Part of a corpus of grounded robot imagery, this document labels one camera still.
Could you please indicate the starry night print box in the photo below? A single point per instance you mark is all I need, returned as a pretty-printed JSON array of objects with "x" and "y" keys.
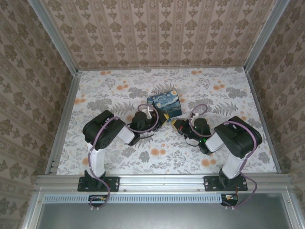
[{"x": 166, "y": 102}]

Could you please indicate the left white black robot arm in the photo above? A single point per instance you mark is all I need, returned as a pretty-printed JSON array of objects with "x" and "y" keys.
[{"x": 97, "y": 162}]

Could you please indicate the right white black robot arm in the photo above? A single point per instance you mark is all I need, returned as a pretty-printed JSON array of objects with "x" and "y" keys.
[{"x": 234, "y": 164}]

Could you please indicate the floral patterned table cover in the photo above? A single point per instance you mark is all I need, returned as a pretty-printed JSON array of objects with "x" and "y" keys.
[{"x": 155, "y": 155}]

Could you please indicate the grey sheet metal panel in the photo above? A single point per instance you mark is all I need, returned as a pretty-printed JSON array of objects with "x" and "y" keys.
[{"x": 155, "y": 217}]

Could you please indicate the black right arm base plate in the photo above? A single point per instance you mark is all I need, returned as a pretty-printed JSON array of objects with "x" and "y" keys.
[{"x": 212, "y": 183}]

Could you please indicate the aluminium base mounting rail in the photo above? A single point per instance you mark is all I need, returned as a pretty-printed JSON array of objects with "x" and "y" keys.
[{"x": 162, "y": 182}]

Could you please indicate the aluminium table side rail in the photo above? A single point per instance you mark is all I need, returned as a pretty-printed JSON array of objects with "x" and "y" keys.
[
  {"x": 68, "y": 107},
  {"x": 261, "y": 112}
]

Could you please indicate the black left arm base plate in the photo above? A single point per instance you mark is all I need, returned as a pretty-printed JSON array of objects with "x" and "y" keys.
[{"x": 112, "y": 183}]

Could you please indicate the aluminium frame corner post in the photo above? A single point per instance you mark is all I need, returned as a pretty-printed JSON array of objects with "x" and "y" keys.
[
  {"x": 53, "y": 35},
  {"x": 264, "y": 35}
]

